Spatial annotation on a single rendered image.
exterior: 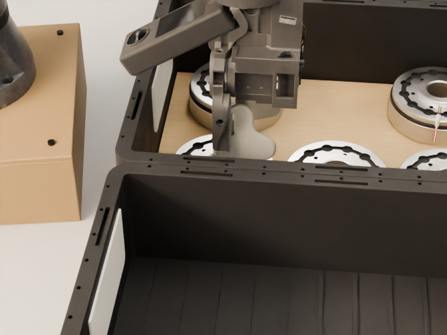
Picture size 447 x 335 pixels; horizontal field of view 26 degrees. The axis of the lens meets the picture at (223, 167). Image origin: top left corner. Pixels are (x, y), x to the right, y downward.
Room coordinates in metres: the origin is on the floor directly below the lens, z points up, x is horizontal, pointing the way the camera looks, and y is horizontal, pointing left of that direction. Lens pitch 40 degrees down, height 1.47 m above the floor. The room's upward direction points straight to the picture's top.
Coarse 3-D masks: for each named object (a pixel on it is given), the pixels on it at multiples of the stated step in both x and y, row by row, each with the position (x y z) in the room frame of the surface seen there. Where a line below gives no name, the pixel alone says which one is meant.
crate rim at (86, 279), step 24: (120, 168) 0.64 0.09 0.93; (144, 168) 0.64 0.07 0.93; (168, 168) 0.64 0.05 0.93; (192, 168) 0.64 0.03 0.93; (216, 168) 0.64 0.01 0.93; (120, 192) 0.61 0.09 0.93; (360, 192) 0.61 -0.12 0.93; (384, 192) 0.61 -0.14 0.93; (408, 192) 0.61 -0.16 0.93; (432, 192) 0.61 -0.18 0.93; (96, 216) 0.58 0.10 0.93; (96, 240) 0.55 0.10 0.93; (96, 264) 0.52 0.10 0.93; (72, 312) 0.47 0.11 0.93
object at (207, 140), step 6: (198, 138) 0.76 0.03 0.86; (204, 138) 0.76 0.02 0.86; (210, 138) 0.76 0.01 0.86; (186, 144) 0.75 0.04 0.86; (192, 144) 0.75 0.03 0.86; (198, 144) 0.76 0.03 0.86; (204, 144) 0.76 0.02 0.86; (210, 144) 0.75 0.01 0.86; (180, 150) 0.74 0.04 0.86; (186, 150) 0.74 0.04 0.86; (192, 150) 0.75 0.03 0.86; (198, 150) 0.74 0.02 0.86; (204, 150) 0.75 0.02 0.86
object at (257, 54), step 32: (224, 0) 0.73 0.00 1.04; (256, 0) 0.72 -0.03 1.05; (288, 0) 0.73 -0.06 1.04; (256, 32) 0.74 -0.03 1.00; (288, 32) 0.73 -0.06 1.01; (224, 64) 0.72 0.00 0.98; (256, 64) 0.72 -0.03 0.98; (288, 64) 0.72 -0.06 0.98; (256, 96) 0.73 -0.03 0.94; (288, 96) 0.72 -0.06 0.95
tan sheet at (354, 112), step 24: (312, 96) 0.88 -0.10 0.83; (336, 96) 0.88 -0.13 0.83; (360, 96) 0.88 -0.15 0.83; (384, 96) 0.88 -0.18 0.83; (168, 120) 0.83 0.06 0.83; (192, 120) 0.83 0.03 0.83; (288, 120) 0.83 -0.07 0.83; (312, 120) 0.83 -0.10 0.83; (336, 120) 0.83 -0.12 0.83; (360, 120) 0.83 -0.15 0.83; (384, 120) 0.83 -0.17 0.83; (168, 144) 0.79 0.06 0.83; (288, 144) 0.79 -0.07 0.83; (360, 144) 0.79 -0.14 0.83; (384, 144) 0.79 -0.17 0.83; (408, 144) 0.79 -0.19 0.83
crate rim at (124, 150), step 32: (160, 0) 0.92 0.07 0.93; (192, 0) 0.93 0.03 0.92; (320, 0) 0.92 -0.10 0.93; (352, 0) 0.92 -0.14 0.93; (384, 0) 0.92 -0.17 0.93; (128, 128) 0.69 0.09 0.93; (128, 160) 0.65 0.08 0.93; (160, 160) 0.65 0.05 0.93; (192, 160) 0.65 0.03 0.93; (224, 160) 0.65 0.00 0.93; (256, 160) 0.65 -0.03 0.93
